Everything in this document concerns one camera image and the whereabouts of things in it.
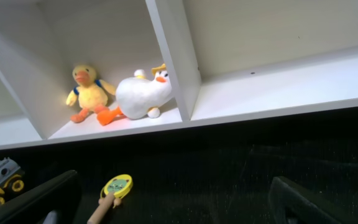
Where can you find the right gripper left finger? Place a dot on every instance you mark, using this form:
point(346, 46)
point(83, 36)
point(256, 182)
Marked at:
point(42, 202)

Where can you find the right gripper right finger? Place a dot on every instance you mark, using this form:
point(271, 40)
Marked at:
point(297, 205)

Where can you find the yellow cat face rattle drum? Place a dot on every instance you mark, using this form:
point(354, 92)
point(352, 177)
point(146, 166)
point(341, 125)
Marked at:
point(118, 185)

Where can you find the white shelf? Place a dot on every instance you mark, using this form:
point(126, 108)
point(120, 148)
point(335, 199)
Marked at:
point(275, 93)

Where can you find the yellow plush duck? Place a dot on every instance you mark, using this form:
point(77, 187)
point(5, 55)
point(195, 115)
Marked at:
point(90, 93)

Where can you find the white plush duck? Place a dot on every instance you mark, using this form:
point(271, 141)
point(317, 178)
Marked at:
point(138, 96)

